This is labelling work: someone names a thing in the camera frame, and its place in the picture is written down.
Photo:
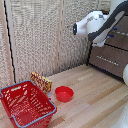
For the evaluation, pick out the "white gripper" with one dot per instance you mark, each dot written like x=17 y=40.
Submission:
x=100 y=42

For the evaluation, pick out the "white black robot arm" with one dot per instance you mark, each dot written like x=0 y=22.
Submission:
x=95 y=21

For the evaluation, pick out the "brown wooden drawer cabinet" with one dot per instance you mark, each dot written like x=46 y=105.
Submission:
x=124 y=71

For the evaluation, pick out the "red bowl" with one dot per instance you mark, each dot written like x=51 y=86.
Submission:
x=64 y=94

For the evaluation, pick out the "beige woven screen panel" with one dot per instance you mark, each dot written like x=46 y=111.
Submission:
x=33 y=36

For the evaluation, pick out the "colourful patterned box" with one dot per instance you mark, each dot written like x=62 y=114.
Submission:
x=41 y=82

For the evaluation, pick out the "red basket blue rim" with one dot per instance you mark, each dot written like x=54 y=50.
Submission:
x=26 y=105

